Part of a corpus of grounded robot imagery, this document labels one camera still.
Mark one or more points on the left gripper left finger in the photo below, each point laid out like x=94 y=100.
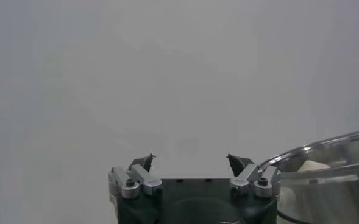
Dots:
x=142 y=179

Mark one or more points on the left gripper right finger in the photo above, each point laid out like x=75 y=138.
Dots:
x=246 y=178

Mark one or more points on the perforated steel steamer basket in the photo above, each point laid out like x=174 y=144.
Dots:
x=343 y=194

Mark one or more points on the white electric cooker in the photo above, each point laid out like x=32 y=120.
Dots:
x=286 y=199

